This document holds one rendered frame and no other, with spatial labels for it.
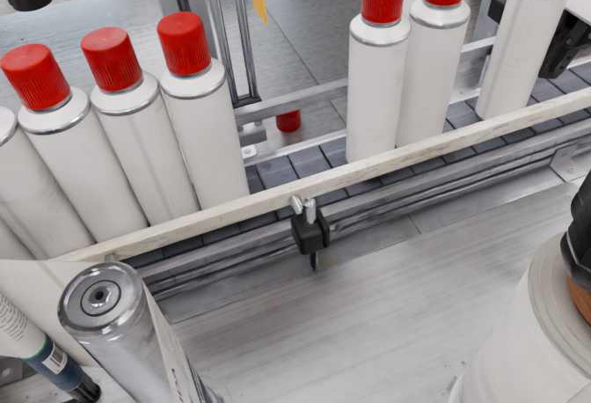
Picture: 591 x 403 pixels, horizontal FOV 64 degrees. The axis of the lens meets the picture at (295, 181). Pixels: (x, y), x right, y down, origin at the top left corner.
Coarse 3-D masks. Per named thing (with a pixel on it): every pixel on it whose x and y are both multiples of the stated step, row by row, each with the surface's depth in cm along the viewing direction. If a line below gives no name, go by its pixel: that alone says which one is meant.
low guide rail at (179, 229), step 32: (576, 96) 52; (480, 128) 49; (512, 128) 51; (384, 160) 47; (416, 160) 48; (288, 192) 45; (320, 192) 46; (160, 224) 43; (192, 224) 43; (224, 224) 45; (64, 256) 41; (96, 256) 41; (128, 256) 43
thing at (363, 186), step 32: (544, 96) 57; (448, 128) 54; (544, 128) 53; (288, 160) 53; (320, 160) 52; (448, 160) 51; (256, 192) 50; (352, 192) 49; (256, 224) 47; (160, 256) 45
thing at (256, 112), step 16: (464, 48) 50; (480, 48) 51; (336, 80) 48; (288, 96) 47; (304, 96) 47; (320, 96) 47; (336, 96) 48; (240, 112) 46; (256, 112) 46; (272, 112) 46
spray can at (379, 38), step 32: (384, 0) 37; (352, 32) 40; (384, 32) 38; (352, 64) 42; (384, 64) 40; (352, 96) 44; (384, 96) 42; (352, 128) 47; (384, 128) 45; (352, 160) 50
